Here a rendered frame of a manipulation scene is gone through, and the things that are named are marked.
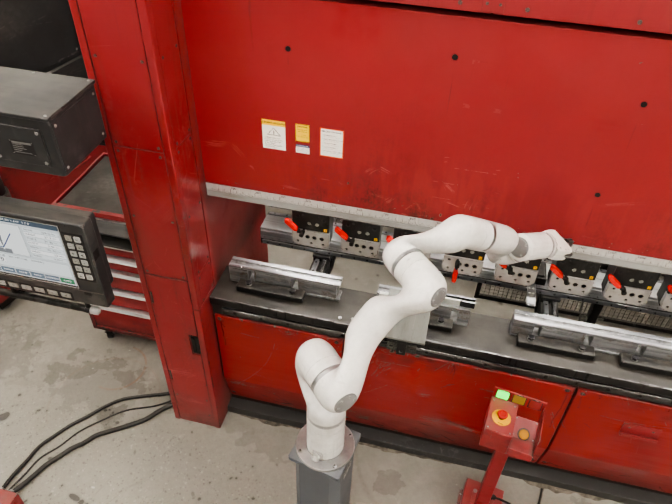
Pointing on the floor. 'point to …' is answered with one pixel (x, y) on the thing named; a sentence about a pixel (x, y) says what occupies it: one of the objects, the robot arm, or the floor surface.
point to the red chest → (123, 262)
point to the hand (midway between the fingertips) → (567, 243)
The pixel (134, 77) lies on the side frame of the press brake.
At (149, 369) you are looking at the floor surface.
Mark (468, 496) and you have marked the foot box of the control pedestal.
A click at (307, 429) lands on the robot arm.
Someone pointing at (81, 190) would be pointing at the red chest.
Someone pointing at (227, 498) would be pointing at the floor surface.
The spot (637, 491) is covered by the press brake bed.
